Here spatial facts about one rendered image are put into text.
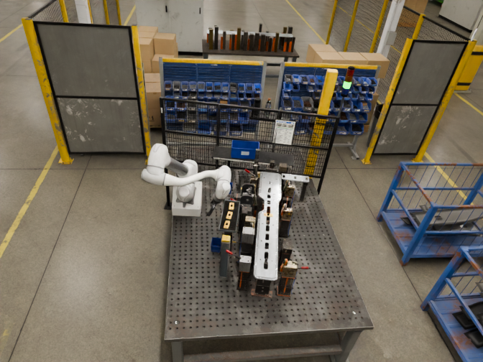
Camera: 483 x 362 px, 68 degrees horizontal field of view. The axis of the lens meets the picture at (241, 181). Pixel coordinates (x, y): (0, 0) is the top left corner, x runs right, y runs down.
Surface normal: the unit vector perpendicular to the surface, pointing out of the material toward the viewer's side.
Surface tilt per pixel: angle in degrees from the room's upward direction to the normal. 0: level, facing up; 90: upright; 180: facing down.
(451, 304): 0
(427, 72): 90
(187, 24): 90
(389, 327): 0
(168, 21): 90
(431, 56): 89
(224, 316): 0
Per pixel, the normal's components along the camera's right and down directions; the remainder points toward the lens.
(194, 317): 0.07, -0.79
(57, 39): 0.07, 0.61
